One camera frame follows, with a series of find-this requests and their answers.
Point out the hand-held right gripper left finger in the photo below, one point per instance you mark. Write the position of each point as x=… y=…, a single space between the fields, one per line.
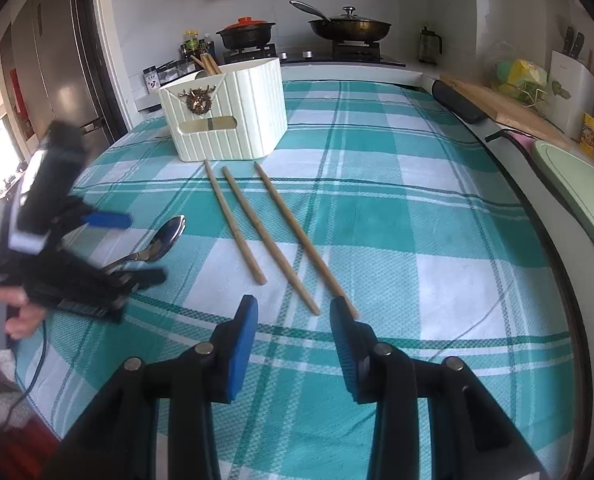
x=242 y=350

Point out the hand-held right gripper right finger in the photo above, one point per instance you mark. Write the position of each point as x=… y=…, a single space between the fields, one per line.
x=344 y=350

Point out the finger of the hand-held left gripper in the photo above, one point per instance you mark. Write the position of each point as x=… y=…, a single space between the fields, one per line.
x=109 y=220
x=142 y=276

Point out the wooden chopstick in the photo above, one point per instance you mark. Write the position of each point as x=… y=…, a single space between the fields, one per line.
x=236 y=222
x=297 y=227
x=271 y=240
x=209 y=64

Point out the cream ribbed utensil holder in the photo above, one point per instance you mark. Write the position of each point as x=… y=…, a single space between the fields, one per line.
x=237 y=110

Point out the person's left hand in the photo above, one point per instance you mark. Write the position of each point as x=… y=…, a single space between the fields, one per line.
x=24 y=320

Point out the grey refrigerator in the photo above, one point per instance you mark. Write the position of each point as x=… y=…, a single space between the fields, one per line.
x=52 y=60

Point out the teal checked tablecloth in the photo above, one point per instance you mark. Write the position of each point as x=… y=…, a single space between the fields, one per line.
x=402 y=210

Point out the dark sauce bottle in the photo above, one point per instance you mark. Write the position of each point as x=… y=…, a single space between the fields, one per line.
x=206 y=49

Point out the black clay pot red lid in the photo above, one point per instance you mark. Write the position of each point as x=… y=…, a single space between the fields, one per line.
x=247 y=35

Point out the black gas stove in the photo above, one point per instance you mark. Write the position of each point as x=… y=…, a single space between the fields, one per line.
x=317 y=56

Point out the black padded bar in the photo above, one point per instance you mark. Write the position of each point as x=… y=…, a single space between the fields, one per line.
x=459 y=102

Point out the pink cloth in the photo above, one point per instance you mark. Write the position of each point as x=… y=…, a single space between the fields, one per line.
x=524 y=141

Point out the light green cutting board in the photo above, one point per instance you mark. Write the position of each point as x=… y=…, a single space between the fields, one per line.
x=582 y=195

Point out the wooden cutting board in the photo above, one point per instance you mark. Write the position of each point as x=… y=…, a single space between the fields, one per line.
x=507 y=110

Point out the black wok with glass lid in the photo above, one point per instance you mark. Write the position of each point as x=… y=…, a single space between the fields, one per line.
x=352 y=29

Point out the dark glass press pot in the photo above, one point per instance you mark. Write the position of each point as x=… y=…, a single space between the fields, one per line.
x=429 y=46

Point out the green and yellow bag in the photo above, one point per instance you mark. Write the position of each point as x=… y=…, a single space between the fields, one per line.
x=519 y=77

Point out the white knife block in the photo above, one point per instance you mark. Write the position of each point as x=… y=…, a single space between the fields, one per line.
x=572 y=95

